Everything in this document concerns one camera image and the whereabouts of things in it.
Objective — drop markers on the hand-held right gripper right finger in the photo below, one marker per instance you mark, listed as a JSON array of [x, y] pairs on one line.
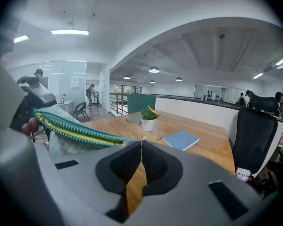
[[191, 178]]

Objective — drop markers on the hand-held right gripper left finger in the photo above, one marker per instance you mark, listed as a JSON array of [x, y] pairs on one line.
[[85, 173]]

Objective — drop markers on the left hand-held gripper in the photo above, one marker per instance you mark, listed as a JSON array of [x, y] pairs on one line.
[[21, 109]]

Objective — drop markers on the light teal pencil pouch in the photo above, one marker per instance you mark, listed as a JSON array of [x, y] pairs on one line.
[[73, 128]]

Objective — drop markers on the person's left hand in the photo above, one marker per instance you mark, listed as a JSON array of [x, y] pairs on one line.
[[30, 125]]

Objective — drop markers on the white side table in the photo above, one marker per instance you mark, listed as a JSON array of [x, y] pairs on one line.
[[67, 106]]

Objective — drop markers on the white paper notice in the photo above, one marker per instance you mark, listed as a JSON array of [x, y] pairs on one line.
[[75, 82]]

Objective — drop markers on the blue notebook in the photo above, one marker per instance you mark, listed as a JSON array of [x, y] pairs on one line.
[[180, 139]]

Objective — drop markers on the black metal chair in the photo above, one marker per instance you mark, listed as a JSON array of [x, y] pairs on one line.
[[81, 110]]

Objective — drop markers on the white pink packet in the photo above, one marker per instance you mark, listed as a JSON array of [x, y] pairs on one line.
[[242, 173]]

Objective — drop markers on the rectangular ceiling panel light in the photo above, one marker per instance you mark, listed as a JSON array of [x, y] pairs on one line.
[[69, 32], [21, 38]]

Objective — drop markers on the white desk partition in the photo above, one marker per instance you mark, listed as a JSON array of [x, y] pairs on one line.
[[193, 114]]

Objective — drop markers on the potted sunflower plant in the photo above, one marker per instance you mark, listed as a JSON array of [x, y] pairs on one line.
[[147, 123]]

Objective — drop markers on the grey notebook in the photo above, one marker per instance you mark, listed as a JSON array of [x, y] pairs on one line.
[[135, 119]]

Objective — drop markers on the black metal railing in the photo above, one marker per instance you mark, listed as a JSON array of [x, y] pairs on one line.
[[118, 103]]

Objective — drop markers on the black mesh office chair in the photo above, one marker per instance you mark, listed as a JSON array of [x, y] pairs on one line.
[[254, 135]]

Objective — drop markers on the green partition panel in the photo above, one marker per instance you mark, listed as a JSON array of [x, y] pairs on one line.
[[141, 103]]

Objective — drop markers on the ceiling dome camera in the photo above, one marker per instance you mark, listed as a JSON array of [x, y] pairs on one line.
[[221, 36]]

